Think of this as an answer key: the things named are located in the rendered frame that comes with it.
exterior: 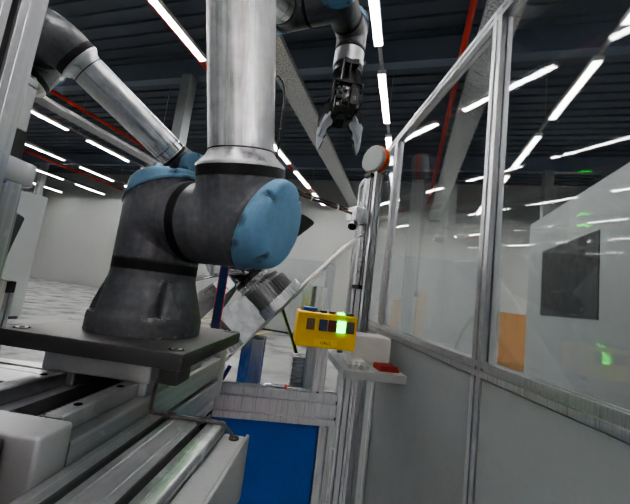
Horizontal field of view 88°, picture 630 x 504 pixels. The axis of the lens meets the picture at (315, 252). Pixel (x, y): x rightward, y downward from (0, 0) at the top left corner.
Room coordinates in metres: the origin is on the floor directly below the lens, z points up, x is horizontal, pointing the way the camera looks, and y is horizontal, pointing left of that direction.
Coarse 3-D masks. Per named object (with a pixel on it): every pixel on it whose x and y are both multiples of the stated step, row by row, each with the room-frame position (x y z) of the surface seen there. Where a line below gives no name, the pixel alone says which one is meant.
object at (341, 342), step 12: (300, 312) 0.87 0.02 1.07; (312, 312) 0.88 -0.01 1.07; (300, 324) 0.87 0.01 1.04; (300, 336) 0.87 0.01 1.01; (312, 336) 0.88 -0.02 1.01; (324, 336) 0.88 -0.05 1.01; (336, 336) 0.88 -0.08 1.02; (348, 336) 0.89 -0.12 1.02; (336, 348) 0.88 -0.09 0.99; (348, 348) 0.89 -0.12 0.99
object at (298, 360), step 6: (294, 354) 1.51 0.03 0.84; (300, 354) 1.53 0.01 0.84; (294, 360) 1.46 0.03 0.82; (300, 360) 1.47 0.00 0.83; (294, 366) 1.46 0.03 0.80; (300, 366) 1.47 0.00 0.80; (294, 372) 1.47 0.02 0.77; (300, 372) 1.47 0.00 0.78; (294, 378) 1.47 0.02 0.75; (300, 378) 1.47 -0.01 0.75; (288, 384) 1.53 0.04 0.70; (294, 384) 1.47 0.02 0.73; (300, 384) 1.47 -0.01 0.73
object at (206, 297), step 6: (204, 288) 1.36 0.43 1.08; (210, 288) 1.34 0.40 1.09; (216, 288) 1.33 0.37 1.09; (198, 294) 1.36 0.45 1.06; (204, 294) 1.33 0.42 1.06; (210, 294) 1.32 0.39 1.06; (198, 300) 1.32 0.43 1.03; (204, 300) 1.31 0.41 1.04; (210, 300) 1.30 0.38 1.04; (204, 306) 1.29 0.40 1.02; (210, 306) 1.29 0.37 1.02; (204, 312) 1.28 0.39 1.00
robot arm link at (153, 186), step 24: (144, 168) 0.44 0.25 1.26; (168, 168) 0.44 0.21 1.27; (144, 192) 0.43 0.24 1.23; (168, 192) 0.42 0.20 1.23; (120, 216) 0.46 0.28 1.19; (144, 216) 0.43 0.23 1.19; (168, 216) 0.41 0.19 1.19; (120, 240) 0.44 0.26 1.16; (144, 240) 0.43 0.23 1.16; (168, 240) 0.43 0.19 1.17; (192, 264) 0.48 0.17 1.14
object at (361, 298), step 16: (368, 224) 1.70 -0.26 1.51; (368, 240) 1.68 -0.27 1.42; (368, 256) 1.68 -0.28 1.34; (368, 272) 1.69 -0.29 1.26; (368, 288) 1.70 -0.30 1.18; (352, 304) 1.73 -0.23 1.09; (368, 304) 1.71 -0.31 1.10; (368, 320) 1.72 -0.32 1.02; (352, 384) 1.69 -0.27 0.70; (352, 400) 1.68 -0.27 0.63; (336, 432) 1.74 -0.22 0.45; (336, 448) 1.73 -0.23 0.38; (336, 464) 1.73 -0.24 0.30; (336, 480) 1.71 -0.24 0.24; (336, 496) 1.70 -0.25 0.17
